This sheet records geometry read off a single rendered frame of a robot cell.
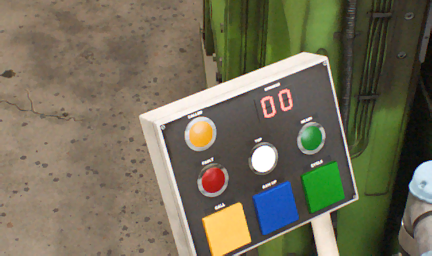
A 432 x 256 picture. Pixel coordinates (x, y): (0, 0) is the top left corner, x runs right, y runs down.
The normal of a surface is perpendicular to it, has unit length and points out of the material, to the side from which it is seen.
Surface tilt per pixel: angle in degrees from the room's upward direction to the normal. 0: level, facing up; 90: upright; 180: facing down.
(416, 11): 90
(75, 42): 0
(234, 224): 60
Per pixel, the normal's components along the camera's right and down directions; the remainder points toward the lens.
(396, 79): 0.09, 0.70
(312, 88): 0.44, 0.17
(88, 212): 0.01, -0.71
